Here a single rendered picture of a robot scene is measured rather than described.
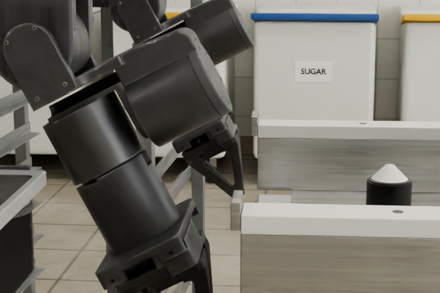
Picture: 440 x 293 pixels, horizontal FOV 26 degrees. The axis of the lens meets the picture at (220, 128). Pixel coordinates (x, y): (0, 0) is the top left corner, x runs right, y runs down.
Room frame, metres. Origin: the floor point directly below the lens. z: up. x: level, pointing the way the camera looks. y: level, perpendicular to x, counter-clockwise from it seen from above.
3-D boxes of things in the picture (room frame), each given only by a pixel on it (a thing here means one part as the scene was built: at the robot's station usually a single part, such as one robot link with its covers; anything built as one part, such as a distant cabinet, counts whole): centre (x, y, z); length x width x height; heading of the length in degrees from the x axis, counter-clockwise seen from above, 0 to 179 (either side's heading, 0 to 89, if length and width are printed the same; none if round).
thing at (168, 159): (2.00, 0.12, 0.60); 0.64 x 0.03 x 0.03; 172
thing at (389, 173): (0.66, -0.12, 0.90); 0.03 x 0.03 x 0.01
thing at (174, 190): (2.00, 0.12, 0.51); 0.64 x 0.03 x 0.03; 172
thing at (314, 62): (4.35, -0.44, 0.39); 0.64 x 0.54 x 0.77; 173
